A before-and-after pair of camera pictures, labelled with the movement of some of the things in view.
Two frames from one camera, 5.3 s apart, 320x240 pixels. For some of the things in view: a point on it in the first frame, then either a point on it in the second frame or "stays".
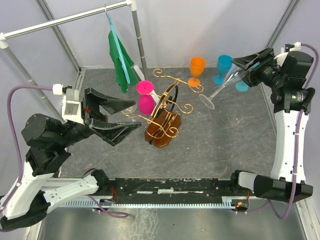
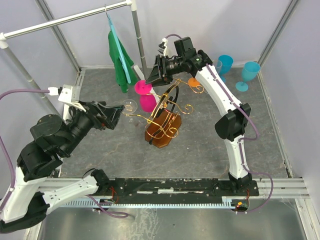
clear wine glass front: x=236 y=73 -> x=218 y=64
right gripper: x=246 y=62 -> x=156 y=75
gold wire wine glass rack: x=164 y=123 stays
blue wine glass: x=224 y=67 stays
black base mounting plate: x=174 y=190 stays
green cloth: x=123 y=84 stays
